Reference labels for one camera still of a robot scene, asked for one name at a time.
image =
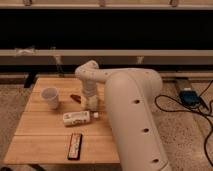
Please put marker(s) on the dark candy bar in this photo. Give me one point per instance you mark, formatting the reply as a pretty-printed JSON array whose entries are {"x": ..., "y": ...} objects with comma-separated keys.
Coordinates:
[{"x": 75, "y": 146}]

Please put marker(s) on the white sponge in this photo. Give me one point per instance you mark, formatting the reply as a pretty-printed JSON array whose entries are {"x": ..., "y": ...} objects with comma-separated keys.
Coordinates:
[{"x": 89, "y": 103}]

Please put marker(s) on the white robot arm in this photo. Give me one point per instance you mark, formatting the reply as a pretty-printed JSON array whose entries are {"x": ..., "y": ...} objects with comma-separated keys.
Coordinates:
[{"x": 128, "y": 94}]

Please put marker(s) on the white paper cup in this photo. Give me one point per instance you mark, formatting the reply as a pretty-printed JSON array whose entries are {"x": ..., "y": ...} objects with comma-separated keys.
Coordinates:
[{"x": 51, "y": 96}]

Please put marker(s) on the blue power adapter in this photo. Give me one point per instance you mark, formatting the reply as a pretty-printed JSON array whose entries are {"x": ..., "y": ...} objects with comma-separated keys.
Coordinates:
[{"x": 189, "y": 97}]

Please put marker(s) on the white plastic bottle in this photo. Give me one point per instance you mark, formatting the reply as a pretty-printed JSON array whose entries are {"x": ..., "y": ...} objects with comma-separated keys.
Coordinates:
[{"x": 75, "y": 118}]

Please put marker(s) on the wooden table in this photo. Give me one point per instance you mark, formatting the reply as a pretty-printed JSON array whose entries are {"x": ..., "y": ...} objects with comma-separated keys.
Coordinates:
[{"x": 42, "y": 138}]

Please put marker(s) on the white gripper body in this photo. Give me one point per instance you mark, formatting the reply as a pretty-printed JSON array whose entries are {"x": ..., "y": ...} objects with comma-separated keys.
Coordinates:
[{"x": 89, "y": 93}]

